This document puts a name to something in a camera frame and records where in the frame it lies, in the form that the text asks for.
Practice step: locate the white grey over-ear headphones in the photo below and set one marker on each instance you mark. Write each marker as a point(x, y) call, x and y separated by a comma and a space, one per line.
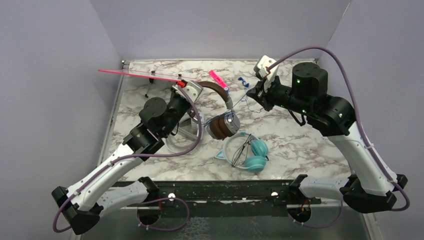
point(185, 135)

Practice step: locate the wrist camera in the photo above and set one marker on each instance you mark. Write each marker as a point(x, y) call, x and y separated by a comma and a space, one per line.
point(192, 90)
point(264, 71)

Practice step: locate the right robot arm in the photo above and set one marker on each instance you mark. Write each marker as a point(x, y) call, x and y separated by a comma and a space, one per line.
point(372, 186)

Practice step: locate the blue wired earbuds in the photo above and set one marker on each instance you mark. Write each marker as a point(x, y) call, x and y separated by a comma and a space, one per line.
point(250, 114)

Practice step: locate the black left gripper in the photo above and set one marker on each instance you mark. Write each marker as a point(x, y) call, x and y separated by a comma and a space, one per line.
point(174, 94)

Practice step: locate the black wired earbuds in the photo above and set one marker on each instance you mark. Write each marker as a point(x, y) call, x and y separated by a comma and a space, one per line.
point(241, 154)

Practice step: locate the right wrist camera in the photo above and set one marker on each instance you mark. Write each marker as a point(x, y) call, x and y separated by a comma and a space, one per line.
point(264, 71)

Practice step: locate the teal cat-ear headphones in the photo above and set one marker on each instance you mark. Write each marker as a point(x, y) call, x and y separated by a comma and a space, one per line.
point(251, 156)

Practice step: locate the pink highlighter marker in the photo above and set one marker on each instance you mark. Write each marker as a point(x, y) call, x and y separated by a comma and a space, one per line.
point(218, 79)

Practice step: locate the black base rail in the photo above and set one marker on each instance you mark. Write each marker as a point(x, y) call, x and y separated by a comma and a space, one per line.
point(214, 199)

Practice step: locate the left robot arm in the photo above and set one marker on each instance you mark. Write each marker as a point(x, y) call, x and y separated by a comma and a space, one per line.
point(85, 202)

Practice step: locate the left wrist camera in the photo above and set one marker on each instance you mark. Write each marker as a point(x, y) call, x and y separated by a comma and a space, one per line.
point(192, 90)

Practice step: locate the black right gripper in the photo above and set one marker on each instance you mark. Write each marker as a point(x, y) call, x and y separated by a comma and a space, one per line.
point(264, 97)

